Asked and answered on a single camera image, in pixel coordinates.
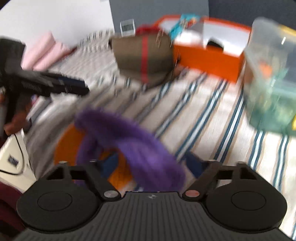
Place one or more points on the clear green plastic storage box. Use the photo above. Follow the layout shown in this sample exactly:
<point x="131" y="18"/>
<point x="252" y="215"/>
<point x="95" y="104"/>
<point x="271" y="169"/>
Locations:
<point x="269" y="77"/>

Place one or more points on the orange cardboard box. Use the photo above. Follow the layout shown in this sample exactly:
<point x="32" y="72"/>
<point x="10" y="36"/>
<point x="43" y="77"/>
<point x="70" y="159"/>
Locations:
<point x="211" y="45"/>

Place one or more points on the pink folded cloth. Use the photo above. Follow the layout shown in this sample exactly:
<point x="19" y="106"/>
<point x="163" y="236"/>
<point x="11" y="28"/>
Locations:
<point x="45" y="52"/>

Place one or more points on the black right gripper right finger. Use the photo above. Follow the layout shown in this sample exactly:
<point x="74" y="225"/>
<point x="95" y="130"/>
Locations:
<point x="205" y="173"/>

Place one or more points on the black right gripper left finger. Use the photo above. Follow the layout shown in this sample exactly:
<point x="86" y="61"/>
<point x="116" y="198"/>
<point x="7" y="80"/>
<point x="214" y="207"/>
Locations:
<point x="103" y="189"/>

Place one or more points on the blue printed face mask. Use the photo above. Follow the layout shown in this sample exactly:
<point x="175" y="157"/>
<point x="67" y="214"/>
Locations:
<point x="186" y="21"/>

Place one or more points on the white digital clock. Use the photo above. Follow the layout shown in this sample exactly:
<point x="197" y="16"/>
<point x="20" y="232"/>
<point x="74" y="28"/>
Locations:
<point x="127" y="28"/>

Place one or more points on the olive plaid zipper pouch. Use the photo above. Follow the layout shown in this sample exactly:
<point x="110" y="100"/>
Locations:
<point x="147" y="58"/>

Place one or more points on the purple fuzzy fabric loop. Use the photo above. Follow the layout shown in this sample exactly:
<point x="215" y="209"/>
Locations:
<point x="151" y="165"/>

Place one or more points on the striped bed blanket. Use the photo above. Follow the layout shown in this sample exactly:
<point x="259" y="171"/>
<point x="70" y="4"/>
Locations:
<point x="197" y="112"/>

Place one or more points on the white device with cable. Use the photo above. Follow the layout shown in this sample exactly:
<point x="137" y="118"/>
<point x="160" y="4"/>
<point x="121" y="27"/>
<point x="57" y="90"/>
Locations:
<point x="16" y="170"/>

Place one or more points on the orange round mesh mat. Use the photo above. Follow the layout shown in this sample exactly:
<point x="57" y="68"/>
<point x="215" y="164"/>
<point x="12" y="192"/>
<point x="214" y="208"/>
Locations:
<point x="114" y="165"/>

